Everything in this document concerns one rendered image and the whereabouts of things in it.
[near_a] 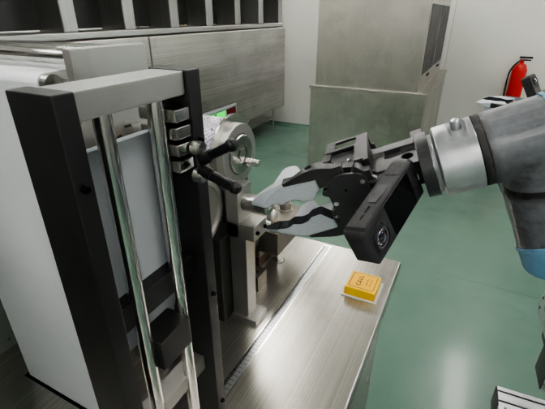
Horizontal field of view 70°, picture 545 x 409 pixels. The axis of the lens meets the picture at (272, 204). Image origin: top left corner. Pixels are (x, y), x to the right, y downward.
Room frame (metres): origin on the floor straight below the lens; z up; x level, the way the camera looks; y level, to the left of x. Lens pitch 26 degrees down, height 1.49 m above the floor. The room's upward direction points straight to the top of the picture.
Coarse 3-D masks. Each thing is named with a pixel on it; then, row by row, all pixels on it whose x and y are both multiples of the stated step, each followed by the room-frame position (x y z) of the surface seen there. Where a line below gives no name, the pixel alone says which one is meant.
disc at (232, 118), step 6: (228, 114) 0.70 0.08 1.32; (234, 114) 0.71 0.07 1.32; (240, 114) 0.73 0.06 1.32; (222, 120) 0.68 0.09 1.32; (228, 120) 0.69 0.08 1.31; (234, 120) 0.71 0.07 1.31; (240, 120) 0.73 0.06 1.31; (246, 120) 0.75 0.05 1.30; (222, 126) 0.68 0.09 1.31; (216, 132) 0.66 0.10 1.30; (216, 138) 0.66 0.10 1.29; (210, 144) 0.65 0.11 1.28; (216, 144) 0.66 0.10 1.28; (216, 162) 0.65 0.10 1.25; (216, 168) 0.65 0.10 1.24
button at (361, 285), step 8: (352, 272) 0.77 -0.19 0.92; (360, 272) 0.77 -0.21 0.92; (352, 280) 0.74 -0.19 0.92; (360, 280) 0.74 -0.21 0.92; (368, 280) 0.74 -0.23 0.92; (376, 280) 0.74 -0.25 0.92; (352, 288) 0.71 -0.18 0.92; (360, 288) 0.71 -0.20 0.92; (368, 288) 0.71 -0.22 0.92; (376, 288) 0.71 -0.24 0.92; (360, 296) 0.70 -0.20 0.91; (368, 296) 0.70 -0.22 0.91
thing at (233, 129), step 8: (232, 128) 0.68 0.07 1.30; (240, 128) 0.70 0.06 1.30; (248, 128) 0.73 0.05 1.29; (224, 136) 0.67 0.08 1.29; (232, 136) 0.67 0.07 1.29; (248, 136) 0.72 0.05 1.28; (224, 160) 0.65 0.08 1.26; (224, 168) 0.65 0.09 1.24; (248, 168) 0.72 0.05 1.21; (232, 176) 0.67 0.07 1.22; (240, 176) 0.69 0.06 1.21
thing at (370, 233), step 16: (384, 176) 0.37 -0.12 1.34; (400, 176) 0.36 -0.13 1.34; (416, 176) 0.38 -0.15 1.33; (384, 192) 0.35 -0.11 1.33; (400, 192) 0.36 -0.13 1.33; (416, 192) 0.38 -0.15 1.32; (368, 208) 0.34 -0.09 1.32; (384, 208) 0.33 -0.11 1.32; (400, 208) 0.35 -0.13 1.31; (352, 224) 0.32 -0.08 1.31; (368, 224) 0.31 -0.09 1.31; (384, 224) 0.32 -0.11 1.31; (400, 224) 0.34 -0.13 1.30; (352, 240) 0.31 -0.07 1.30; (368, 240) 0.31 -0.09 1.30; (384, 240) 0.31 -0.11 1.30; (368, 256) 0.31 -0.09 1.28
